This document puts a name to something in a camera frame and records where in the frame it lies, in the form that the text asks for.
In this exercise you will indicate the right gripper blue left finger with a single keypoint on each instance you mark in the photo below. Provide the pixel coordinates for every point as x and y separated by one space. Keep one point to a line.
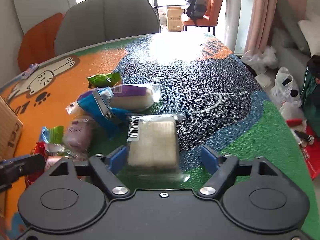
104 170

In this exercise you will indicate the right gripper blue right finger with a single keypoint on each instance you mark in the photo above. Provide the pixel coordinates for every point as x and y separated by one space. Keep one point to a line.
223 171

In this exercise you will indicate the purple mochi packet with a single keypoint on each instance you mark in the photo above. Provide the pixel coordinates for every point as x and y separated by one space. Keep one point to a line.
79 134

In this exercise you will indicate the clear pack white cake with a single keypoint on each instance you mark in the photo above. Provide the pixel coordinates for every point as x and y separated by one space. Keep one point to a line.
152 148

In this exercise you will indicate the small green candy pack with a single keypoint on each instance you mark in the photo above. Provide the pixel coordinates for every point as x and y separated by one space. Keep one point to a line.
51 135

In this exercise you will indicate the blue snack packet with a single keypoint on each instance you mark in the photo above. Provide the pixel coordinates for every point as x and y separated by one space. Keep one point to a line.
96 103

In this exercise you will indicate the green candy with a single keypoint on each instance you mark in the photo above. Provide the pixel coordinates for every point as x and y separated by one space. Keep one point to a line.
104 80

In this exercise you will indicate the brown cardboard box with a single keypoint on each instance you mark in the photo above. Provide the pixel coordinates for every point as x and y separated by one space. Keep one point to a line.
10 131

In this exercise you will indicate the colourful cartoon table mat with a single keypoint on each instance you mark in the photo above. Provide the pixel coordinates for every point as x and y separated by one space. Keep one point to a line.
187 145

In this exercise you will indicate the purple label white cake pack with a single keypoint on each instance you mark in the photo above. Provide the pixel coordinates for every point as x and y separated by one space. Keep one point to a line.
131 97

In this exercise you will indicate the small purple tissue pack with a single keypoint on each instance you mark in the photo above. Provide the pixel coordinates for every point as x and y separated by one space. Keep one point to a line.
30 70

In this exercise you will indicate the white plastic bag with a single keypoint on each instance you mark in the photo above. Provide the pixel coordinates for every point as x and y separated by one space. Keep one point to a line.
285 89

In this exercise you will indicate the green garment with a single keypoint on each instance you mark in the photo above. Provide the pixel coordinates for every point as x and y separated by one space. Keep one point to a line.
310 100

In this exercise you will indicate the orange dining chair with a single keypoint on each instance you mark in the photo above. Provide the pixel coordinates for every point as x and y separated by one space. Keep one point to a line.
38 43

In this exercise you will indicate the grey sofa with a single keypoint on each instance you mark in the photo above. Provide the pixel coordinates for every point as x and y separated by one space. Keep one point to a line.
292 50

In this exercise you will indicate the grey dining chair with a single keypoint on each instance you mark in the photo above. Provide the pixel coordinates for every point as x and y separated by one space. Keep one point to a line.
95 21

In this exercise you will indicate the dark backpack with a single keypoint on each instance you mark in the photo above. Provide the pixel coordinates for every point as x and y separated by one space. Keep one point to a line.
195 9

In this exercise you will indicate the cardboard boxes on floor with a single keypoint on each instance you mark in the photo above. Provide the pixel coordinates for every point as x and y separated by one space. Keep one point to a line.
173 16

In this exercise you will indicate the far orange chair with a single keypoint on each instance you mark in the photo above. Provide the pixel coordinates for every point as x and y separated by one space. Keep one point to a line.
209 20

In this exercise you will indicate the white pillow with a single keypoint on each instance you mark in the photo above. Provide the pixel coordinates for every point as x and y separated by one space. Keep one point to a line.
311 32

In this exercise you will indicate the pink curtain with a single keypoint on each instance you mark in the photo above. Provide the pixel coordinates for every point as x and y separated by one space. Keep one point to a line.
260 24

